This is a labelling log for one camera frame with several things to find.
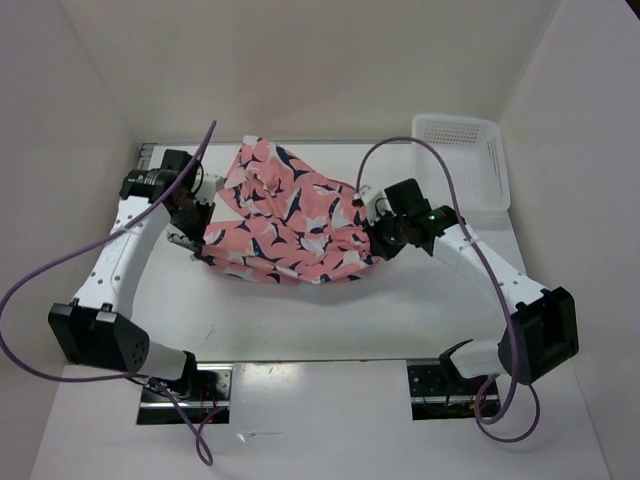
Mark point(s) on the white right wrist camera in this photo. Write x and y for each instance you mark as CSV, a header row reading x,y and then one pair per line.
x,y
374,203

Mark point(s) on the white plastic basket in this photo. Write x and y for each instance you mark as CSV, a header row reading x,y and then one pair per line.
x,y
473,152

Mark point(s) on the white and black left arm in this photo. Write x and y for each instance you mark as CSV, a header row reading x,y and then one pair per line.
x,y
96,328

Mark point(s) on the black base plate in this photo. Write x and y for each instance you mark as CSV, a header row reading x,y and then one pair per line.
x,y
208,402
435,396

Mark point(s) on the pink shark print shorts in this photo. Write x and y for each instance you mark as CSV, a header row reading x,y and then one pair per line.
x,y
294,225

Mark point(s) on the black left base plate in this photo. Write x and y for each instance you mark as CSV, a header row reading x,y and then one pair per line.
x,y
208,402

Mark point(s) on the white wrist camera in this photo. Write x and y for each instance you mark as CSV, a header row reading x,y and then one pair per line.
x,y
211,184
374,203

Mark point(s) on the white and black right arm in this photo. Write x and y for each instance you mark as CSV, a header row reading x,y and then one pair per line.
x,y
541,331

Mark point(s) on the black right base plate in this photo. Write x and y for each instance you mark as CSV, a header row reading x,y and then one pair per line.
x,y
435,396

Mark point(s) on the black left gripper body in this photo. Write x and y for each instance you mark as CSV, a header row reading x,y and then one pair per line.
x,y
189,225

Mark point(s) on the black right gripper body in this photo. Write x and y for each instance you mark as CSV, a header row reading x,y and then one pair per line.
x,y
389,234

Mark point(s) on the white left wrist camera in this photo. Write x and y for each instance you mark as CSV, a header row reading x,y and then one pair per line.
x,y
211,184

